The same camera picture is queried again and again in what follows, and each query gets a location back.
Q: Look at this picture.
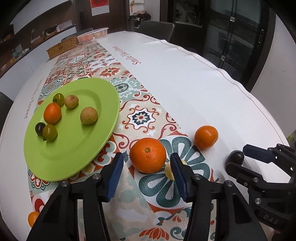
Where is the green tomato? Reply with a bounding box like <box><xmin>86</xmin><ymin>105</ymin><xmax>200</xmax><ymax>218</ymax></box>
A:
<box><xmin>52</xmin><ymin>93</ymin><xmax>65</xmax><ymax>106</ymax></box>
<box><xmin>42</xmin><ymin>124</ymin><xmax>58</xmax><ymax>142</ymax></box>

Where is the patterned table runner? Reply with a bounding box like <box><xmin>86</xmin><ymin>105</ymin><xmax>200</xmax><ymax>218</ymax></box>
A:
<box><xmin>28</xmin><ymin>40</ymin><xmax>220</xmax><ymax>241</ymax></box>

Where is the bag with clothes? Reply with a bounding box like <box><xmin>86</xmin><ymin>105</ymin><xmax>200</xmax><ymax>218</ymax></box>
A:
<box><xmin>128</xmin><ymin>10</ymin><xmax>152</xmax><ymax>26</ymax></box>

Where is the dark grey chair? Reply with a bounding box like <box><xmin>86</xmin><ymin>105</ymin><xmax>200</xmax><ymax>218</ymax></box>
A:
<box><xmin>136</xmin><ymin>20</ymin><xmax>175</xmax><ymax>43</ymax></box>

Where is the kitchen faucet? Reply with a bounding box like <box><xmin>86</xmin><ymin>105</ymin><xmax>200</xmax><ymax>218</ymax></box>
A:
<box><xmin>185</xmin><ymin>10</ymin><xmax>197</xmax><ymax>22</ymax></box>

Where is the tan round fruit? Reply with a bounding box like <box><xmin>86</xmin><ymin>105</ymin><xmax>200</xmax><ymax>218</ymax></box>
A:
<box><xmin>64</xmin><ymin>95</ymin><xmax>79</xmax><ymax>109</ymax></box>
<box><xmin>80</xmin><ymin>107</ymin><xmax>98</xmax><ymax>126</ymax></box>

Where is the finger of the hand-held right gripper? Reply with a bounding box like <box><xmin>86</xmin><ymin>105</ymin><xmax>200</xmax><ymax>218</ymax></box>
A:
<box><xmin>225</xmin><ymin>162</ymin><xmax>269</xmax><ymax>189</ymax></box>
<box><xmin>243</xmin><ymin>143</ymin><xmax>296</xmax><ymax>177</ymax></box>

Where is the wicker box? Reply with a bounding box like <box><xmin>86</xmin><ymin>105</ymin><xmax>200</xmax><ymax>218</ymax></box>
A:
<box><xmin>46</xmin><ymin>37</ymin><xmax>79</xmax><ymax>59</ymax></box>

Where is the green plate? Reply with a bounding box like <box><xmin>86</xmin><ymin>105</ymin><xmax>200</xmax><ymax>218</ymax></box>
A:
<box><xmin>24</xmin><ymin>77</ymin><xmax>121</xmax><ymax>182</ymax></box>

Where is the small orange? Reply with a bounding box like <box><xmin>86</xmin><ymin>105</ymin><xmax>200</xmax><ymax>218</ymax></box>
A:
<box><xmin>28</xmin><ymin>211</ymin><xmax>40</xmax><ymax>228</ymax></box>

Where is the white plastic basket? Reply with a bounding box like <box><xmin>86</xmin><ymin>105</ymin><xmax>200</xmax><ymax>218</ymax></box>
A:
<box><xmin>77</xmin><ymin>27</ymin><xmax>109</xmax><ymax>44</ymax></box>

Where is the red wall poster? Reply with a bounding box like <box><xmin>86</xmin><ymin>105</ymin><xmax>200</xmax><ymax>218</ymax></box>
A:
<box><xmin>91</xmin><ymin>0</ymin><xmax>110</xmax><ymax>16</ymax></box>

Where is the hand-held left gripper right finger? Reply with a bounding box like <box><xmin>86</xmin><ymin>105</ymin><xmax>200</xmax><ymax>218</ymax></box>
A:
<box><xmin>170</xmin><ymin>152</ymin><xmax>270</xmax><ymax>241</ymax></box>

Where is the large orange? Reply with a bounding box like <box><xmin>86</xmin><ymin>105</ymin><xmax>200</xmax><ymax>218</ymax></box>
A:
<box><xmin>129</xmin><ymin>138</ymin><xmax>167</xmax><ymax>174</ymax></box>

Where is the dark purple plum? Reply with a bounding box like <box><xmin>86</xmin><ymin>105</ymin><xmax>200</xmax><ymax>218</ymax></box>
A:
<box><xmin>35</xmin><ymin>122</ymin><xmax>47</xmax><ymax>136</ymax></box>
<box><xmin>228</xmin><ymin>150</ymin><xmax>245</xmax><ymax>166</ymax></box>

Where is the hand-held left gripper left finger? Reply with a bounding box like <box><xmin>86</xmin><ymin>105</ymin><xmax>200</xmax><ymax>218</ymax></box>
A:
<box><xmin>26</xmin><ymin>152</ymin><xmax>125</xmax><ymax>241</ymax></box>

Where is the glass sliding door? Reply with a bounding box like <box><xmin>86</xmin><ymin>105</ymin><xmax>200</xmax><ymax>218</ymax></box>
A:
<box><xmin>203</xmin><ymin>0</ymin><xmax>271</xmax><ymax>77</ymax></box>

